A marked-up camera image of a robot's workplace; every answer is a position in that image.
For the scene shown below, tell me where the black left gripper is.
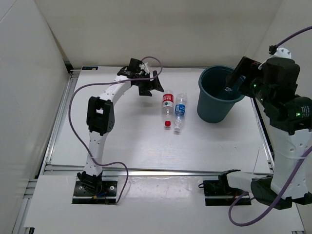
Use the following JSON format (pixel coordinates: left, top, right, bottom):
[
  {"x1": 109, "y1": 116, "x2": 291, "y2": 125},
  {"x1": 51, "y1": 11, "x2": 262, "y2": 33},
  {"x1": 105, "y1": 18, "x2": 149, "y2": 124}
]
[{"x1": 136, "y1": 70, "x2": 164, "y2": 97}]

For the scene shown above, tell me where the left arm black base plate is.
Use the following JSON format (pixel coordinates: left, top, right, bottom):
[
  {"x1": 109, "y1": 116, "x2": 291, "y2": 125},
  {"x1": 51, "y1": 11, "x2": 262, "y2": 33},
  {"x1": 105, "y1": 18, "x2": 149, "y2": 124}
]
[{"x1": 72, "y1": 177, "x2": 118, "y2": 205}]

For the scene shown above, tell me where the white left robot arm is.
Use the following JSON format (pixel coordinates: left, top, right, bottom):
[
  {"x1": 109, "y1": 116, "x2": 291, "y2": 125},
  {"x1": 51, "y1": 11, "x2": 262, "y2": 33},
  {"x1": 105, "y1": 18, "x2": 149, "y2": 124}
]
[{"x1": 78, "y1": 58, "x2": 164, "y2": 195}]

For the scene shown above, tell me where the aluminium table frame rail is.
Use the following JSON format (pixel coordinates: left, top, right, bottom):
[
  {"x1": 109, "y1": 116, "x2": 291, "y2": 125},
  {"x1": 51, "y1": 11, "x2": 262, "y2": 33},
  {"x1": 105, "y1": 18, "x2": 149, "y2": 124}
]
[{"x1": 12, "y1": 61, "x2": 80, "y2": 234}]

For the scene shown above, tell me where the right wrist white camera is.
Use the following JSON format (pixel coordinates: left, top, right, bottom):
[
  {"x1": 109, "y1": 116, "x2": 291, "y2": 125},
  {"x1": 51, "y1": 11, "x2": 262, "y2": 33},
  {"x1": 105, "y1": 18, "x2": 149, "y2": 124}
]
[{"x1": 269, "y1": 45, "x2": 292, "y2": 59}]

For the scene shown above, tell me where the blue label crushed bottle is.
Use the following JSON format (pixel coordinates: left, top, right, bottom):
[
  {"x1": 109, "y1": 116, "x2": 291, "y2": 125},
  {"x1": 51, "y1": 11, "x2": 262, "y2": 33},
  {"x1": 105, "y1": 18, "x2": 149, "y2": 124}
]
[{"x1": 174, "y1": 93, "x2": 187, "y2": 134}]

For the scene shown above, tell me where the red label plastic bottle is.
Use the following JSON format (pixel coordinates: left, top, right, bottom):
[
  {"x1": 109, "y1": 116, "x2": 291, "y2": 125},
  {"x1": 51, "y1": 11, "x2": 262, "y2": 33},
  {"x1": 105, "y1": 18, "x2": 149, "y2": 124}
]
[{"x1": 162, "y1": 90, "x2": 174, "y2": 129}]

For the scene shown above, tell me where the wrist white camera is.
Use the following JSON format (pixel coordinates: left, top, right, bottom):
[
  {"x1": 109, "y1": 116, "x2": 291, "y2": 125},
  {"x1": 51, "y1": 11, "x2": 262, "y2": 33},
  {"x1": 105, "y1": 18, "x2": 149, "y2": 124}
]
[
  {"x1": 140, "y1": 62, "x2": 149, "y2": 73},
  {"x1": 269, "y1": 45, "x2": 292, "y2": 59}
]

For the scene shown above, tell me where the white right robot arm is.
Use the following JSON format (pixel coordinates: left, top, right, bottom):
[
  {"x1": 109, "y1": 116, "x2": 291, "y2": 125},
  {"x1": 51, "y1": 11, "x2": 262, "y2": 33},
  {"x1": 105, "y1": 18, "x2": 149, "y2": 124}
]
[{"x1": 219, "y1": 57, "x2": 312, "y2": 210}]

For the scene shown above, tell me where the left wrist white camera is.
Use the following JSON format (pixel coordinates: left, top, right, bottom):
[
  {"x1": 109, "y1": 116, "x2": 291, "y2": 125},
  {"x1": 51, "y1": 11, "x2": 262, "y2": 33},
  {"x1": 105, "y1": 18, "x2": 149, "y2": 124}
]
[{"x1": 140, "y1": 62, "x2": 149, "y2": 73}]

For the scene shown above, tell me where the blue sticker label left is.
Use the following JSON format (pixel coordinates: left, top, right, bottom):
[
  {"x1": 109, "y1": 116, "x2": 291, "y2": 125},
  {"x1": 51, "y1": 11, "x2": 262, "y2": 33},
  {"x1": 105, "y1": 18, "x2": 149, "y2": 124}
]
[{"x1": 81, "y1": 66, "x2": 98, "y2": 71}]

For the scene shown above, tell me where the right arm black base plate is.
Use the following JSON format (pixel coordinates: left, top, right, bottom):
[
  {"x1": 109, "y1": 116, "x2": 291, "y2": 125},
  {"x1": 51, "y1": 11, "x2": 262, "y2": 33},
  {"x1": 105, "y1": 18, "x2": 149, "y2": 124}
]
[{"x1": 198, "y1": 180, "x2": 244, "y2": 206}]

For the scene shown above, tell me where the dark green plastic bin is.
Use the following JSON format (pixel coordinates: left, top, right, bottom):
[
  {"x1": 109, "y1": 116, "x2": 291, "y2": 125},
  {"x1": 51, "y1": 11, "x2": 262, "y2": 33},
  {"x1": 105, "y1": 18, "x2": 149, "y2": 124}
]
[{"x1": 197, "y1": 66, "x2": 244, "y2": 123}]

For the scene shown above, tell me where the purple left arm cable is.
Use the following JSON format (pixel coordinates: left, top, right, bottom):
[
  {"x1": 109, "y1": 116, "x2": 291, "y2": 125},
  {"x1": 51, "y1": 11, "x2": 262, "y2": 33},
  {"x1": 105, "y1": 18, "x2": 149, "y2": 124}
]
[{"x1": 68, "y1": 56, "x2": 163, "y2": 204}]

